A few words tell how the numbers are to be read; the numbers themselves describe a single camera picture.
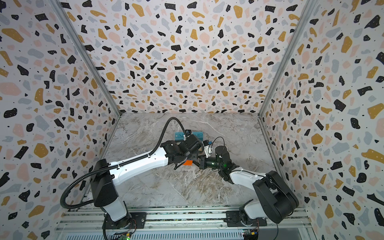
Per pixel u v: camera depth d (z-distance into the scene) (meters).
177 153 0.55
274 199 0.44
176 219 0.75
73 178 0.81
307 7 0.72
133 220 0.73
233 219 0.74
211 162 0.73
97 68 0.94
